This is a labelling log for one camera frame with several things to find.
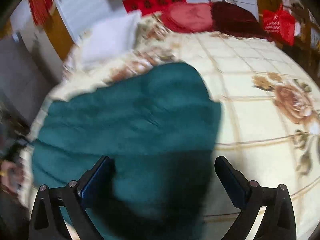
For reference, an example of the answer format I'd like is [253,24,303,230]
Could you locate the wooden door frame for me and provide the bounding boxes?
[46,5,74,60]

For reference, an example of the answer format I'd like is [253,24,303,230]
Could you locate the white pillow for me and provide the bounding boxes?
[79,10,143,67]

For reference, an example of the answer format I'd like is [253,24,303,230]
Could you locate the red door hanging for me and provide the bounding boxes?
[27,0,54,26]

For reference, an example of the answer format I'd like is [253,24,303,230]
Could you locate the person's left hand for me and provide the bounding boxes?
[0,160,27,196]

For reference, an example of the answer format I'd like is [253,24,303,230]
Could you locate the red shopping bag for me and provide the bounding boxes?
[261,3,297,47]

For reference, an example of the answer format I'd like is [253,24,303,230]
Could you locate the floral bedsheet bed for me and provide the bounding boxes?
[26,10,320,240]

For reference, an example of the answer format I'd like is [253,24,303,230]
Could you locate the red heart-shaped cushion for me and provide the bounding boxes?
[161,2,216,33]

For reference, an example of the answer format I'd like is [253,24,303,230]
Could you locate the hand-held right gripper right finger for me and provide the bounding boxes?
[214,156,298,240]

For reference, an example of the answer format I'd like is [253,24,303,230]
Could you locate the dark red cushion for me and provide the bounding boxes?
[211,1,273,42]

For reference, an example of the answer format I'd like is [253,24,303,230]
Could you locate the green padded jacket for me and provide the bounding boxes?
[31,62,225,240]

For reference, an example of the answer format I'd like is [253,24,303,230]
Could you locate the red wall banner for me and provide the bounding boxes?
[122,0,187,18]

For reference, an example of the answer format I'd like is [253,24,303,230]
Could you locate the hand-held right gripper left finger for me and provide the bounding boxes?
[28,156,115,240]

